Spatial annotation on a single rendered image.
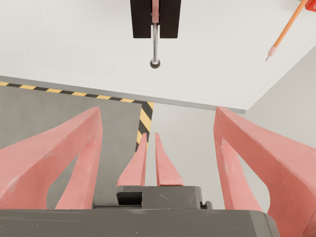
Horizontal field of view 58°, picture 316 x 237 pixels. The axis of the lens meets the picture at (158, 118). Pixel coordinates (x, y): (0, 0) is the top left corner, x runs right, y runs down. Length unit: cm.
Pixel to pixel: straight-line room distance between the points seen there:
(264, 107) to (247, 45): 122
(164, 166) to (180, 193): 3
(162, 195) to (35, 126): 121
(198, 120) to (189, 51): 108
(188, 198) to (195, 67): 26
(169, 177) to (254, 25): 24
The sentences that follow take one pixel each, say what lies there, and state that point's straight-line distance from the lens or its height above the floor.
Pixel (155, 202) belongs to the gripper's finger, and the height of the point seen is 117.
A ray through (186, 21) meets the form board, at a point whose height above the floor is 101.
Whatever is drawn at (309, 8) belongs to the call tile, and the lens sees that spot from 37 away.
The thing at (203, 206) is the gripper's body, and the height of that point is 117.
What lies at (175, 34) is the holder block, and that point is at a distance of 27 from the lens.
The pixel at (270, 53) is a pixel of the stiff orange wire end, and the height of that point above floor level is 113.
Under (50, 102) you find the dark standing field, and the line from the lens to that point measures 140.
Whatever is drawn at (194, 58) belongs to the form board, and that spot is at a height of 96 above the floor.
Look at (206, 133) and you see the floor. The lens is 151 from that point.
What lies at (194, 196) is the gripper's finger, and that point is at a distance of 24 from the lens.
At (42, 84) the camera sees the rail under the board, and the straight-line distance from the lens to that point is 52.
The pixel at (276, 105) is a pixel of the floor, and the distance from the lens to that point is 168.
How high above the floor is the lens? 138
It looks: 75 degrees down
